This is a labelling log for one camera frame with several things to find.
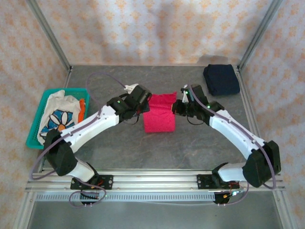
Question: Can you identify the red t-shirt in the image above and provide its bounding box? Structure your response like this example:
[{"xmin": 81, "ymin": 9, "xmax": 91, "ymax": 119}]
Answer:
[{"xmin": 142, "ymin": 93, "xmax": 177, "ymax": 134}]

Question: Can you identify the navy t-shirt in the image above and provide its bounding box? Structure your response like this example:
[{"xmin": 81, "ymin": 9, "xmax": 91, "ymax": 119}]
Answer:
[{"xmin": 203, "ymin": 63, "xmax": 240, "ymax": 96}]

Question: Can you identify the orange t-shirt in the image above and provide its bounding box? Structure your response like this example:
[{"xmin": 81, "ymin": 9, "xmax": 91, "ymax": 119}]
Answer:
[{"xmin": 78, "ymin": 98, "xmax": 86, "ymax": 124}]

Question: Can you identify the teal plastic basket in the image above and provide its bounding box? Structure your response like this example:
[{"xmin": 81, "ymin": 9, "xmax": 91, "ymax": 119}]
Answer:
[{"xmin": 25, "ymin": 88, "xmax": 92, "ymax": 150}]

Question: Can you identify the white flower print t-shirt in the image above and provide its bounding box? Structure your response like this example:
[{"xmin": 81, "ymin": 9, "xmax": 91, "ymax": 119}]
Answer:
[{"xmin": 39, "ymin": 90, "xmax": 83, "ymax": 146}]

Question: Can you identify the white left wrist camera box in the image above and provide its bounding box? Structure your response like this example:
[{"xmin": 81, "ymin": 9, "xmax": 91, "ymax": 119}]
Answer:
[{"xmin": 124, "ymin": 83, "xmax": 139, "ymax": 93}]

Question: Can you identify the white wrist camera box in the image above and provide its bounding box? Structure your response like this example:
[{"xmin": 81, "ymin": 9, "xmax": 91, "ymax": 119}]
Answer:
[
  {"xmin": 180, "ymin": 87, "xmax": 190, "ymax": 104},
  {"xmin": 124, "ymin": 83, "xmax": 139, "ymax": 93}
]

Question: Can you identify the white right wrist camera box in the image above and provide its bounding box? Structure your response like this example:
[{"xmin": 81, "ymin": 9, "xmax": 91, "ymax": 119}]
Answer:
[{"xmin": 180, "ymin": 87, "xmax": 190, "ymax": 104}]

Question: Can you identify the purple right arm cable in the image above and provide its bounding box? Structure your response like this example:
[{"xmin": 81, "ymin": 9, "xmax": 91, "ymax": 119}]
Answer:
[{"xmin": 182, "ymin": 83, "xmax": 279, "ymax": 206}]

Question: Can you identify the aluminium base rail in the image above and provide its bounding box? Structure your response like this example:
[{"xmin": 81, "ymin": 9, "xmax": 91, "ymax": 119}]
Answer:
[{"xmin": 25, "ymin": 168, "xmax": 285, "ymax": 191}]

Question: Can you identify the grey slotted cable duct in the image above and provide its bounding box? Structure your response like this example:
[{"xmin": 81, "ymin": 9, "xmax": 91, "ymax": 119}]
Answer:
[{"xmin": 35, "ymin": 193, "xmax": 216, "ymax": 202}]

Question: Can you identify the aluminium frame post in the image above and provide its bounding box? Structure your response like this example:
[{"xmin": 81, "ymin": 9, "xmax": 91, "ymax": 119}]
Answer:
[
  {"xmin": 238, "ymin": 0, "xmax": 283, "ymax": 70},
  {"xmin": 26, "ymin": 0, "xmax": 72, "ymax": 70}
]

